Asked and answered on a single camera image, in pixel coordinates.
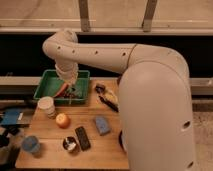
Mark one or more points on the blue sponge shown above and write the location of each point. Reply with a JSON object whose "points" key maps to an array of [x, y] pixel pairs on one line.
{"points": [[102, 125]]}

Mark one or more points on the dark grape bunch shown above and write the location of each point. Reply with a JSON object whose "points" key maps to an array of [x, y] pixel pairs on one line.
{"points": [[65, 94]]}

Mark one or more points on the left metal frame post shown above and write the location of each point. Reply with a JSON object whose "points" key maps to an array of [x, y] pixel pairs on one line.
{"points": [[84, 15]]}

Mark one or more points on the blue plastic cup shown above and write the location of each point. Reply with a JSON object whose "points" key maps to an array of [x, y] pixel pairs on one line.
{"points": [[31, 144]]}

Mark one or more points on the blue box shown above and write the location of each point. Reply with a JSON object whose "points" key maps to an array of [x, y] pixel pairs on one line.
{"points": [[11, 117]]}

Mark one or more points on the stack of white cups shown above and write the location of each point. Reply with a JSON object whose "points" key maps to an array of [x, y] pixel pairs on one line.
{"points": [[46, 104]]}

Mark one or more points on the green plastic tray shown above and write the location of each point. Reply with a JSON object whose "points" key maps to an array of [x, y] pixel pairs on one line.
{"points": [[50, 83]]}

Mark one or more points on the metal cup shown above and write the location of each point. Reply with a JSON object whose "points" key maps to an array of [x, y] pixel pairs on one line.
{"points": [[69, 144]]}

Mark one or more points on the right metal frame post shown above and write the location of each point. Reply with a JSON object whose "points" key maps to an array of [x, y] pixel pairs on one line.
{"points": [[148, 15]]}

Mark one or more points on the metal frame post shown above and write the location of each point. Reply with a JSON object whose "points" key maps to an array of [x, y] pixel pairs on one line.
{"points": [[84, 15], [148, 15]]}

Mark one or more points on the black handled brush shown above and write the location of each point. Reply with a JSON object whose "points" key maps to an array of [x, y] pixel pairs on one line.
{"points": [[109, 104]]}

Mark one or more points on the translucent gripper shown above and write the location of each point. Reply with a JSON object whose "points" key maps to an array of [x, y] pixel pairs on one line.
{"points": [[69, 77]]}

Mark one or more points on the small dark round object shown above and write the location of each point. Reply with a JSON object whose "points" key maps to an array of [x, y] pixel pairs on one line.
{"points": [[100, 88]]}

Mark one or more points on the black remote control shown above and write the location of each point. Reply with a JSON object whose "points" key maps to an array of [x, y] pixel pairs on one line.
{"points": [[82, 138]]}

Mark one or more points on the orange fruit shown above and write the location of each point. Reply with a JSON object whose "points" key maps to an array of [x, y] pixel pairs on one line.
{"points": [[62, 120]]}

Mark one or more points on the red bowl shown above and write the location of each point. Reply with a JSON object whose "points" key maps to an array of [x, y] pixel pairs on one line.
{"points": [[121, 141]]}

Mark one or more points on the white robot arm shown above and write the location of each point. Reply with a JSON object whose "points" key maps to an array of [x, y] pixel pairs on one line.
{"points": [[154, 97]]}

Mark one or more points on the orange carrot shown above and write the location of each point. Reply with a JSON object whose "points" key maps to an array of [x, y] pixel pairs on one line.
{"points": [[61, 90]]}

